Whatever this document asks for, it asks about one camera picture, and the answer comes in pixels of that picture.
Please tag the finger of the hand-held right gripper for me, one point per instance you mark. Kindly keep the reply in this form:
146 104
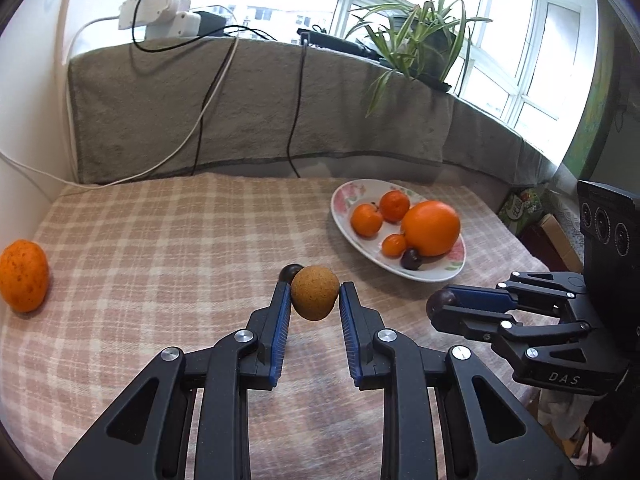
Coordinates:
470 322
485 300

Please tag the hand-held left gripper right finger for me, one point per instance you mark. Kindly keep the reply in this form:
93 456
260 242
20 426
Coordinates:
351 340

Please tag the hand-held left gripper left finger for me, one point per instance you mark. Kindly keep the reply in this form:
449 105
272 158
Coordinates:
280 340

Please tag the dark plum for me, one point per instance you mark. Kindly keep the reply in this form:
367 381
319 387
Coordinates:
411 259
289 272
440 301

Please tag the brown kiwi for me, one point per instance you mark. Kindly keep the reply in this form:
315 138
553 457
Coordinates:
314 292

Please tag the large smooth orange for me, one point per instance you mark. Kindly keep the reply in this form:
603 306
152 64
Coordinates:
431 228

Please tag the small mandarin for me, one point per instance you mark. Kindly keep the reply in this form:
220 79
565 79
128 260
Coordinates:
394 245

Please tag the mandarin with stem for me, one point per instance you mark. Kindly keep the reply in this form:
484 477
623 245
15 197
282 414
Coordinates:
366 221

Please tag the round mandarin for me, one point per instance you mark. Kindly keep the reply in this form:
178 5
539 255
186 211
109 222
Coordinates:
395 205

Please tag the floral white plate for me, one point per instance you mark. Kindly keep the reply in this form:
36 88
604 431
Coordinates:
350 195

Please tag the cardboard box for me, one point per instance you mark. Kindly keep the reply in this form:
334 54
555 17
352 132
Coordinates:
552 242

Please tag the green box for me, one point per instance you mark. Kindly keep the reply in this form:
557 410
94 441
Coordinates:
522 207

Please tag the white cloth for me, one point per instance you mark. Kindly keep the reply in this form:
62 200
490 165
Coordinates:
555 407

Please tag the checked pink blanket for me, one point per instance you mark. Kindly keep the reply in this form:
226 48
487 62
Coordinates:
175 260

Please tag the grey sill cloth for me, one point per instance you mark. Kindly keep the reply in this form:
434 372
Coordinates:
350 120

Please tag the black plant saucer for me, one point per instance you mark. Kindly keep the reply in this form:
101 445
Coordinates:
435 85

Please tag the speckled orange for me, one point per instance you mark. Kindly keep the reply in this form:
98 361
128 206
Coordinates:
23 280

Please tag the potted spider plant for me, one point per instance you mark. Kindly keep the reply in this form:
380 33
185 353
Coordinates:
425 40

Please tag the black device on sill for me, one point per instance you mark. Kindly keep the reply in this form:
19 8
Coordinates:
335 42

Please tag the black power adapter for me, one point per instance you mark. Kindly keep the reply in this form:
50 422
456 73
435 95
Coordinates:
212 22

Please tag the white power adapter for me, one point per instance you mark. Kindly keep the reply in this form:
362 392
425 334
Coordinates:
182 25

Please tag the white power strip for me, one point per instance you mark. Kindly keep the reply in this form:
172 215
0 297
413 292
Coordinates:
150 7

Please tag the white window frame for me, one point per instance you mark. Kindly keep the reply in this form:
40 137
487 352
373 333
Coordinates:
530 50

